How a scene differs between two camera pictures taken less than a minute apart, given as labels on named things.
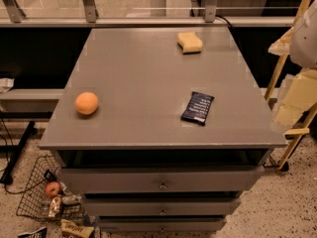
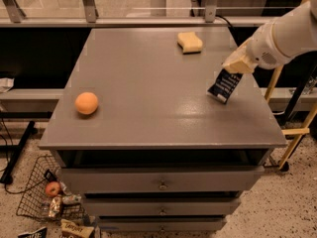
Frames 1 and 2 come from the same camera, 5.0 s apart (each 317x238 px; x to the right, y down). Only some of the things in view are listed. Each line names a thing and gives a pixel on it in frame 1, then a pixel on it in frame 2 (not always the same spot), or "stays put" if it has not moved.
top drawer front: [119, 179] stays put
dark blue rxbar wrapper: [197, 108] to [224, 84]
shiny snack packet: [54, 207] stays put
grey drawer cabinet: [161, 129] stays put
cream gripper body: [305, 40] to [263, 51]
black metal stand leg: [17, 151] stays put
